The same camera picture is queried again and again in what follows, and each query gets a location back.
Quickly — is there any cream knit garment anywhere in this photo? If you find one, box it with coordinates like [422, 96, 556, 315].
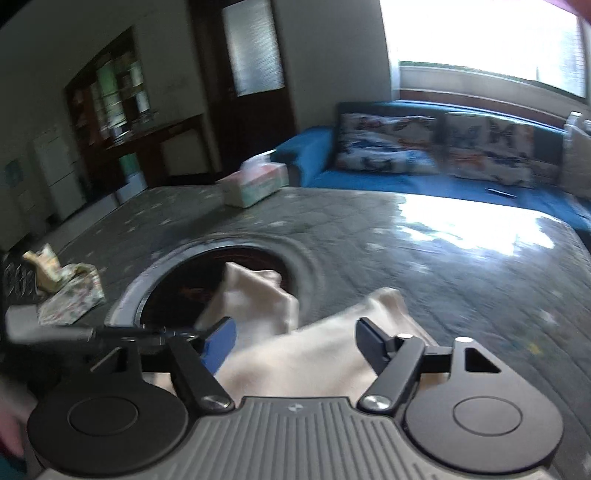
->
[191, 262, 435, 402]

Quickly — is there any floral storage bag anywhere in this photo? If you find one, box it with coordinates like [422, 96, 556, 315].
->
[22, 243, 105, 326]

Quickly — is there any white refrigerator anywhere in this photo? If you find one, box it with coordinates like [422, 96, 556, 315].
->
[32, 124, 86, 221]

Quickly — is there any dark wooden cabinet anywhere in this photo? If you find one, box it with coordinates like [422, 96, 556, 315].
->
[63, 28, 214, 200]

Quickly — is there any tissue box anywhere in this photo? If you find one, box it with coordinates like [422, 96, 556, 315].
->
[217, 152, 290, 209]

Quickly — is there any left butterfly cushion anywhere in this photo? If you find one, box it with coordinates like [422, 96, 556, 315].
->
[335, 113, 439, 175]

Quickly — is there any butterfly cushion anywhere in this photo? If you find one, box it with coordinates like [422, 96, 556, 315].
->
[445, 112, 535, 188]
[335, 113, 439, 175]

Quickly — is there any blue sofa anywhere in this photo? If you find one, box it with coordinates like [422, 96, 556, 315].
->
[271, 100, 590, 247]

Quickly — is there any right butterfly cushion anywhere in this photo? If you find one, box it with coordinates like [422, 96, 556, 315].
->
[445, 112, 535, 188]

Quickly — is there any dark door with glass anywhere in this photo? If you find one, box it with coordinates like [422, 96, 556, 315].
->
[187, 0, 296, 175]

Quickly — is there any grey pillow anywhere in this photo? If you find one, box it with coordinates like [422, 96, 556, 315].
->
[560, 111, 591, 200]

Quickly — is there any round stove ring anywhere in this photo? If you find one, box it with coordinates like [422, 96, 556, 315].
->
[103, 231, 325, 342]

